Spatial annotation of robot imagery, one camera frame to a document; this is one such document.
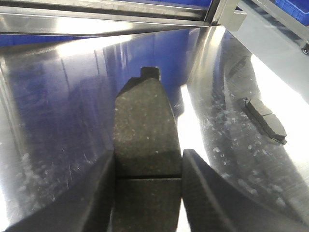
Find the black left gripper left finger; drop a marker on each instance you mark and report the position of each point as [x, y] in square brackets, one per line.
[85, 207]

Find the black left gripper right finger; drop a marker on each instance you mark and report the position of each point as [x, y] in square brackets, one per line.
[214, 205]

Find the grey brake pad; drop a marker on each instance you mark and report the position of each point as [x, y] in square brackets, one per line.
[147, 157]
[266, 119]

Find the stainless steel rack frame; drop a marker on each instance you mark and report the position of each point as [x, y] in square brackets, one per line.
[113, 17]

